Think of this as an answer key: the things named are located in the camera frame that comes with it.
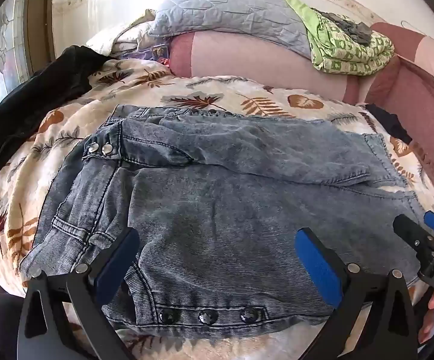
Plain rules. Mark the colourful printed packet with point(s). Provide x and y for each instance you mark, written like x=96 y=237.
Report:
x=156 y=52

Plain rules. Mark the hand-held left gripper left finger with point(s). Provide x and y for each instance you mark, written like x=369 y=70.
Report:
x=115 y=266

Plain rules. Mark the grey quilted pillow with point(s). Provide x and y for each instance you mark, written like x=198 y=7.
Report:
x=220 y=11

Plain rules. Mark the blue denim pants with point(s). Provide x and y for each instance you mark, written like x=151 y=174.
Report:
x=217 y=202

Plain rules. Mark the grey crumpled cloth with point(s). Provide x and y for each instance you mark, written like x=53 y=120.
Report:
x=352 y=28

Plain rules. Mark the leaf print blanket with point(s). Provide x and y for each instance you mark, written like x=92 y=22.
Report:
x=202 y=93

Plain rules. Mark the white crumpled cloth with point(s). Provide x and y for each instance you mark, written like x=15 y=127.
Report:
x=126 y=39

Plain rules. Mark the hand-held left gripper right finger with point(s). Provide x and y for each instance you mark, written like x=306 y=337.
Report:
x=318 y=266

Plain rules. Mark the small black cloth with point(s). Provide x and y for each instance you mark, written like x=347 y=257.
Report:
x=393 y=123

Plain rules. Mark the black garment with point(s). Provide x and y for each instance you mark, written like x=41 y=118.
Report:
x=33 y=93

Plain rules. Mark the stained glass window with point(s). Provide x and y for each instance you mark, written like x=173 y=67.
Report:
x=3 y=52

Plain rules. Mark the green patterned blanket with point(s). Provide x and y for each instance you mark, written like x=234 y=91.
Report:
x=344 y=54

